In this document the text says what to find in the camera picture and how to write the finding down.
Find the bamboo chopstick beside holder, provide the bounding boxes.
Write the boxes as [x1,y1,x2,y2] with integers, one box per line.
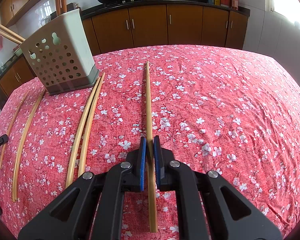
[65,77,101,187]

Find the chopstick leaning left of holder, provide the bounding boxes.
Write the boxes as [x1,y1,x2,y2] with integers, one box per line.
[0,24,25,45]

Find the red floral tablecloth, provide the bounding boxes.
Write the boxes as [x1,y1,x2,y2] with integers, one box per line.
[0,46,300,236]

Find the bamboo chopstick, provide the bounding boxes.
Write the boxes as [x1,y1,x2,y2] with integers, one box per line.
[145,61,158,233]
[12,89,46,202]
[78,73,105,177]
[65,77,101,187]
[0,92,29,169]

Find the lower wooden kitchen cabinets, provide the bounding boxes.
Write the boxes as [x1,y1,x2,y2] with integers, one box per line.
[0,3,249,110]

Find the perforated grey utensil holder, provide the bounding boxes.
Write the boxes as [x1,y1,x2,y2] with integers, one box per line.
[20,9,99,95]

